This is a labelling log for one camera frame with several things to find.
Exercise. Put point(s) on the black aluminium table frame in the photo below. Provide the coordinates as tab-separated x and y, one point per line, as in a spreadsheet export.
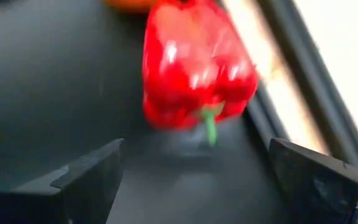
303	62

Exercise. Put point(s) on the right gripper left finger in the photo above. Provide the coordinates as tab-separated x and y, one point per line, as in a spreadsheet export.
82	199

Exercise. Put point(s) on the red toy bell pepper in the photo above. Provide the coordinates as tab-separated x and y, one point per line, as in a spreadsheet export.
191	71

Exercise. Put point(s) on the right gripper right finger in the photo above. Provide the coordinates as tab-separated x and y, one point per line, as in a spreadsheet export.
315	193

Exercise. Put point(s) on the toy orange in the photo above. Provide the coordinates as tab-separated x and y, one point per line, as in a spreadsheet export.
129	3

